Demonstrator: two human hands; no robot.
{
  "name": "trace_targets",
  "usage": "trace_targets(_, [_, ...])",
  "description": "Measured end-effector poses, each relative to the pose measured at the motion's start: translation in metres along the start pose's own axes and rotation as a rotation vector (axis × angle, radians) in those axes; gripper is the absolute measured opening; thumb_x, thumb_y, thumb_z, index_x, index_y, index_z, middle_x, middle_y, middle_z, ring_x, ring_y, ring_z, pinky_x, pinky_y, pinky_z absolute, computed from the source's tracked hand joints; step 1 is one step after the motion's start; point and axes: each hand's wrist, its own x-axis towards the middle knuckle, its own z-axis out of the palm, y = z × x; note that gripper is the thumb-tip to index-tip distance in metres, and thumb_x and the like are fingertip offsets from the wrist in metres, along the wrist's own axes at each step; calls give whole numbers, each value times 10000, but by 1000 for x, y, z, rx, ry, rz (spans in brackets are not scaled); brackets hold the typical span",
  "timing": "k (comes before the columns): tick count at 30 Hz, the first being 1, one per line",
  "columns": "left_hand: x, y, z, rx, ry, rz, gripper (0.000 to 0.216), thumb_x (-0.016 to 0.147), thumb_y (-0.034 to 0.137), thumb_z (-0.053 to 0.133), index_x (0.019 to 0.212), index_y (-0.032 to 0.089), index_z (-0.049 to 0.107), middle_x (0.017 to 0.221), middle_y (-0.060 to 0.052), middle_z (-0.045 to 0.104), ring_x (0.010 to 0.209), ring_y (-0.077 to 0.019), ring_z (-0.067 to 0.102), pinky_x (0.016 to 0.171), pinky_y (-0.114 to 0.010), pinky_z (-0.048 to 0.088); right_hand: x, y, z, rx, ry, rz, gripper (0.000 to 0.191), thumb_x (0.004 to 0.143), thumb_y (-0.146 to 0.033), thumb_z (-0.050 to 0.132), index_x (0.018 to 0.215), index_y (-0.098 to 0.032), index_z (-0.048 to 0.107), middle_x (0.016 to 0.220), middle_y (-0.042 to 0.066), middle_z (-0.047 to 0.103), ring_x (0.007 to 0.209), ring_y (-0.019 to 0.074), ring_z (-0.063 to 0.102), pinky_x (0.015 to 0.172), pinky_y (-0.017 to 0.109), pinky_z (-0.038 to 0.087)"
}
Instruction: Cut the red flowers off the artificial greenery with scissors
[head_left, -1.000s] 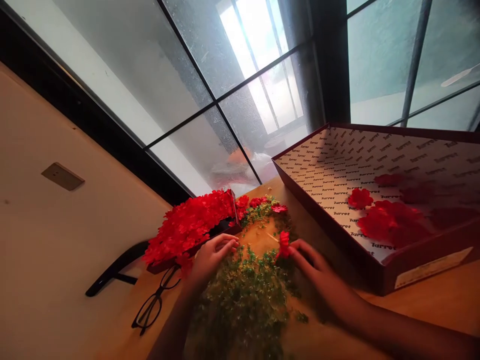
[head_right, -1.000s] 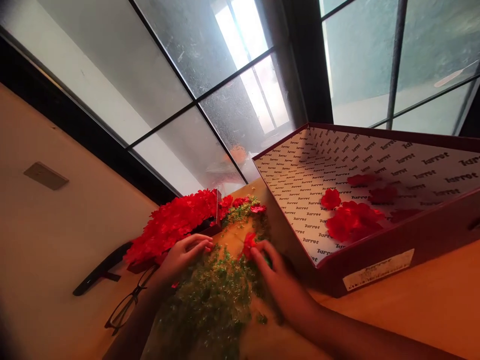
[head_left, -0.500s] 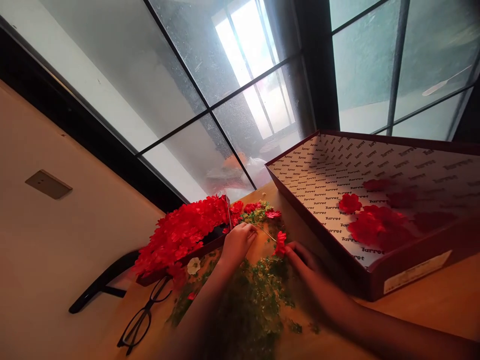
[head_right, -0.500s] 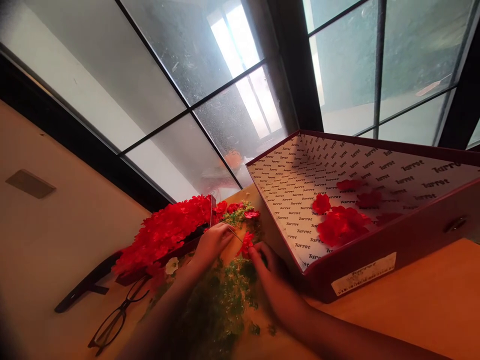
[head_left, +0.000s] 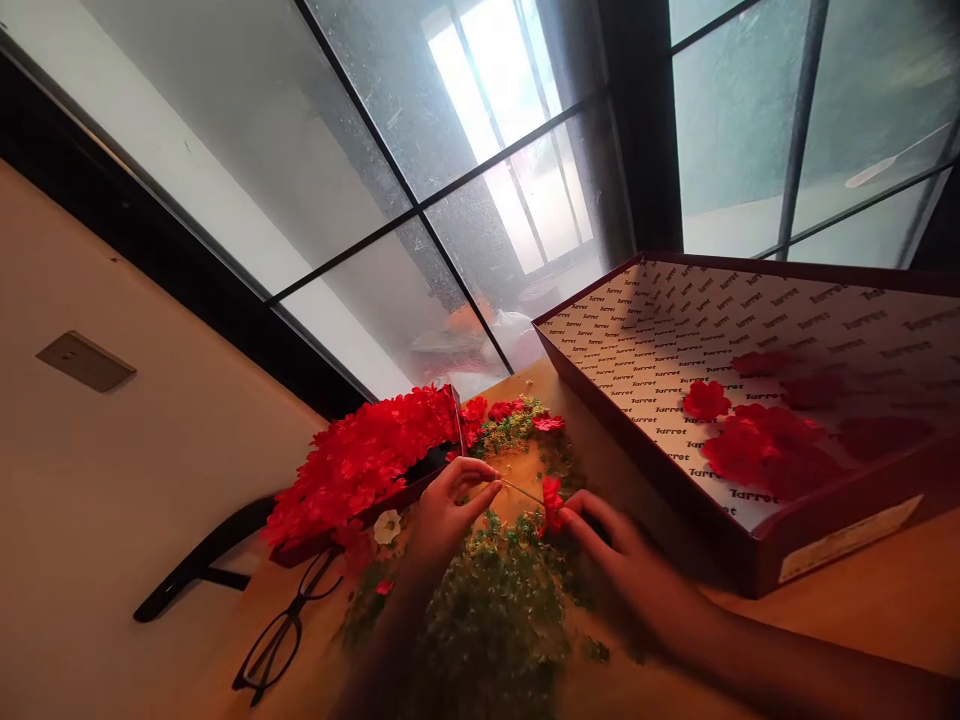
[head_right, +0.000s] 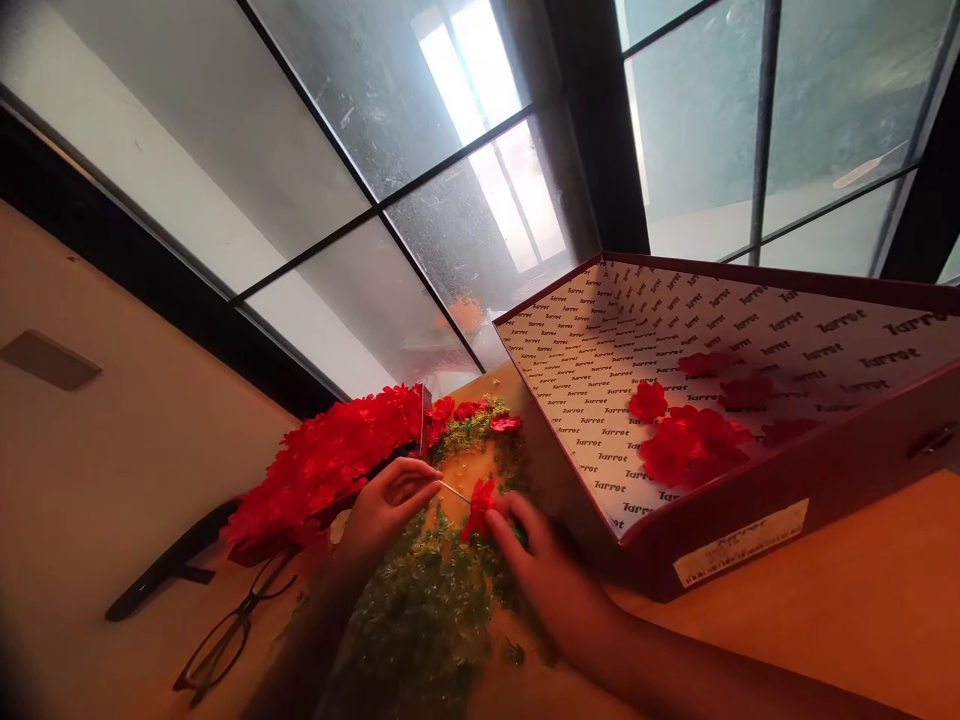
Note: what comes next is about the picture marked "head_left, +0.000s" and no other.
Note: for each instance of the white plastic bag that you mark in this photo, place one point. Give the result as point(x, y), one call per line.
point(480, 337)

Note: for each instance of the pile of red fabric blossoms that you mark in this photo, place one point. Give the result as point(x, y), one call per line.
point(360, 457)

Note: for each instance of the small red fabric flower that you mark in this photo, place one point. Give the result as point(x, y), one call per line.
point(384, 587)

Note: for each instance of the black framed eyeglasses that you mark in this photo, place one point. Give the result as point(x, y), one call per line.
point(281, 637)

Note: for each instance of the person's left hand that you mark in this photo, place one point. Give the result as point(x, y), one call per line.
point(439, 517)

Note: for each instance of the large dark red printed box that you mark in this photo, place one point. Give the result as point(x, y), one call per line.
point(645, 352)

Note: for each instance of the group of loose red petals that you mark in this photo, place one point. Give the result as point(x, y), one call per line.
point(772, 442)

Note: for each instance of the beige wall switch plate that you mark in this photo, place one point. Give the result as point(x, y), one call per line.
point(85, 361)

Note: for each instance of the black framed window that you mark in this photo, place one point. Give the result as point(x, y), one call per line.
point(465, 150)

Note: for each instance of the heap of green artificial foliage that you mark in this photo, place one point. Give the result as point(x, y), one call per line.
point(502, 607)

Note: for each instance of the single red fabric flower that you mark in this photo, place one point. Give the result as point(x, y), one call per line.
point(551, 504)

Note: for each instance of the person's right hand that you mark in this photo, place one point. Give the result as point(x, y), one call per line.
point(637, 570)

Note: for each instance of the white fabric flower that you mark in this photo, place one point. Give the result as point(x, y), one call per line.
point(388, 526)

